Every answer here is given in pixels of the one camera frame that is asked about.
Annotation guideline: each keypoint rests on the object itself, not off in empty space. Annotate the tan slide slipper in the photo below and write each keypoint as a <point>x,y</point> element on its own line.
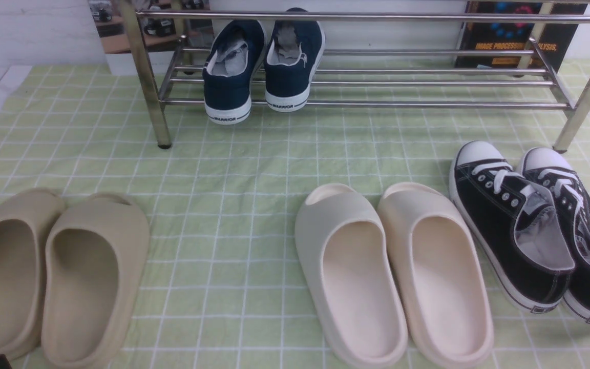
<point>95,255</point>
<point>26,220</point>

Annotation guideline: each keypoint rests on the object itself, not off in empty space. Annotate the black canvas sneaker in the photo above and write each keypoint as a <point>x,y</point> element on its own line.
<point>517,225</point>
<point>549,169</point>

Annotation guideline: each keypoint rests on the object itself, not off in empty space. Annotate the metal shoe rack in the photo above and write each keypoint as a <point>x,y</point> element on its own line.
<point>533,69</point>

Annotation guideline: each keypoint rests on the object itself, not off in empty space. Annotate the left cream slide slipper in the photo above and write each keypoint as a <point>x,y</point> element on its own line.
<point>341,246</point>

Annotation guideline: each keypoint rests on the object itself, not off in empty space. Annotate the cream slide slipper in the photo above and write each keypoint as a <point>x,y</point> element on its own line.
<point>435,264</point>
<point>341,246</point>

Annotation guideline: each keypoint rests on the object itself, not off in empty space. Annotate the photo poster at left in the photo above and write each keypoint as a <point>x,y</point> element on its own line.
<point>160,34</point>

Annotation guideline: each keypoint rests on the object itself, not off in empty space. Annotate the left navy canvas sneaker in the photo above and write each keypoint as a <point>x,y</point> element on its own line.
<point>235,56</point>

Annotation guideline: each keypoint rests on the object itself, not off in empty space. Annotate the navy canvas sneaker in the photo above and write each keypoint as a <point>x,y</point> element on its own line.
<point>235,56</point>
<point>294,54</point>

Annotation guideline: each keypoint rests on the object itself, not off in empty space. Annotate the right navy canvas sneaker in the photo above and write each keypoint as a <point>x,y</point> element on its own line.
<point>294,54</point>

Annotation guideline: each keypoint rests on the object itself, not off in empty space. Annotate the right cream slide slipper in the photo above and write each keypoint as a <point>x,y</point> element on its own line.
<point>435,264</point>

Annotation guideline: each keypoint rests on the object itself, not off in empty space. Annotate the dark image processing poster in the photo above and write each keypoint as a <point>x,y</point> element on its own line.
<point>553,41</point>

